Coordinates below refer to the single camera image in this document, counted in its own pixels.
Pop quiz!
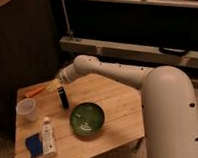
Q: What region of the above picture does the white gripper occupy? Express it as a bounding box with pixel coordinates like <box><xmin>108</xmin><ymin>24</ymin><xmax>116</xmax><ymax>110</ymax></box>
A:
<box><xmin>56</xmin><ymin>64</ymin><xmax>76</xmax><ymax>108</ymax></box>

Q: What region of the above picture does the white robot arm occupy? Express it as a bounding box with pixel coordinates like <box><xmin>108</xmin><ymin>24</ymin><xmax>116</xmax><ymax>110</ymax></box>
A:
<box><xmin>57</xmin><ymin>55</ymin><xmax>198</xmax><ymax>158</ymax></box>

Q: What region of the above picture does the blue eraser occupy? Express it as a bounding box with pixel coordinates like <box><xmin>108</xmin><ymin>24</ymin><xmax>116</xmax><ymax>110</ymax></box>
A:
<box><xmin>26</xmin><ymin>133</ymin><xmax>43</xmax><ymax>158</ymax></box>

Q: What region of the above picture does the orange carrot toy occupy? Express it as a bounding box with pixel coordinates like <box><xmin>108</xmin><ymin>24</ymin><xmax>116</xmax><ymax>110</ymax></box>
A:
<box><xmin>24</xmin><ymin>86</ymin><xmax>45</xmax><ymax>98</ymax></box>

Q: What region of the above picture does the green bowl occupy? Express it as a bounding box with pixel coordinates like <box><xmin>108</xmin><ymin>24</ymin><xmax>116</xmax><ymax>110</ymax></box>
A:
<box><xmin>69</xmin><ymin>102</ymin><xmax>105</xmax><ymax>137</ymax></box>

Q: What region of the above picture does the clear plastic cup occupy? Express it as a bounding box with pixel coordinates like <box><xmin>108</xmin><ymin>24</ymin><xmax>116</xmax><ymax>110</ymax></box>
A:
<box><xmin>16</xmin><ymin>98</ymin><xmax>37</xmax><ymax>122</ymax></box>

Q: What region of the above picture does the white tube bottle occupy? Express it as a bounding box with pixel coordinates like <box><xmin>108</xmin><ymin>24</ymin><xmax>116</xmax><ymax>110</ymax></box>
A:
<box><xmin>41</xmin><ymin>117</ymin><xmax>57</xmax><ymax>158</ymax></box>

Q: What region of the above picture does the long white case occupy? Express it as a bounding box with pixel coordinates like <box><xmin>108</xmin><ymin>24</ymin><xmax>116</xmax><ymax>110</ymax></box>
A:
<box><xmin>59</xmin><ymin>36</ymin><xmax>198</xmax><ymax>69</ymax></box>

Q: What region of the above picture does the metal pole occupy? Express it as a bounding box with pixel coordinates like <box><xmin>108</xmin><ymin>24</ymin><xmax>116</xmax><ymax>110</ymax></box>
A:
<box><xmin>61</xmin><ymin>0</ymin><xmax>73</xmax><ymax>41</ymax></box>

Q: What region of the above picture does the black case handle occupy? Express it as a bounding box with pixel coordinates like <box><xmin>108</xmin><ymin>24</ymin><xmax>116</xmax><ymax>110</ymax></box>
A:
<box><xmin>159</xmin><ymin>47</ymin><xmax>189</xmax><ymax>56</ymax></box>

